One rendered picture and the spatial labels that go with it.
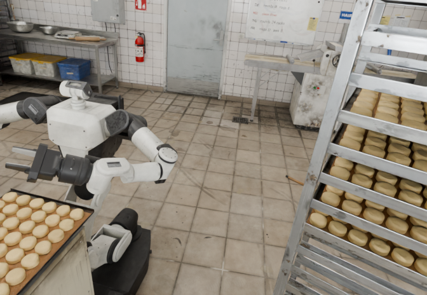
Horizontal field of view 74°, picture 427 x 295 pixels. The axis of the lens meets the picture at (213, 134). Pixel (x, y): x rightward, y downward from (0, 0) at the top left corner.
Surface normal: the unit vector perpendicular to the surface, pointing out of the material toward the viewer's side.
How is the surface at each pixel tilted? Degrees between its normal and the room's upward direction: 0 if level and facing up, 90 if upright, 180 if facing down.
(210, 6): 90
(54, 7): 90
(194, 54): 90
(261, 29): 90
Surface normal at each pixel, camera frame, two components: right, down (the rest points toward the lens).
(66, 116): -0.10, -0.34
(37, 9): -0.13, 0.44
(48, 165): 0.54, -0.51
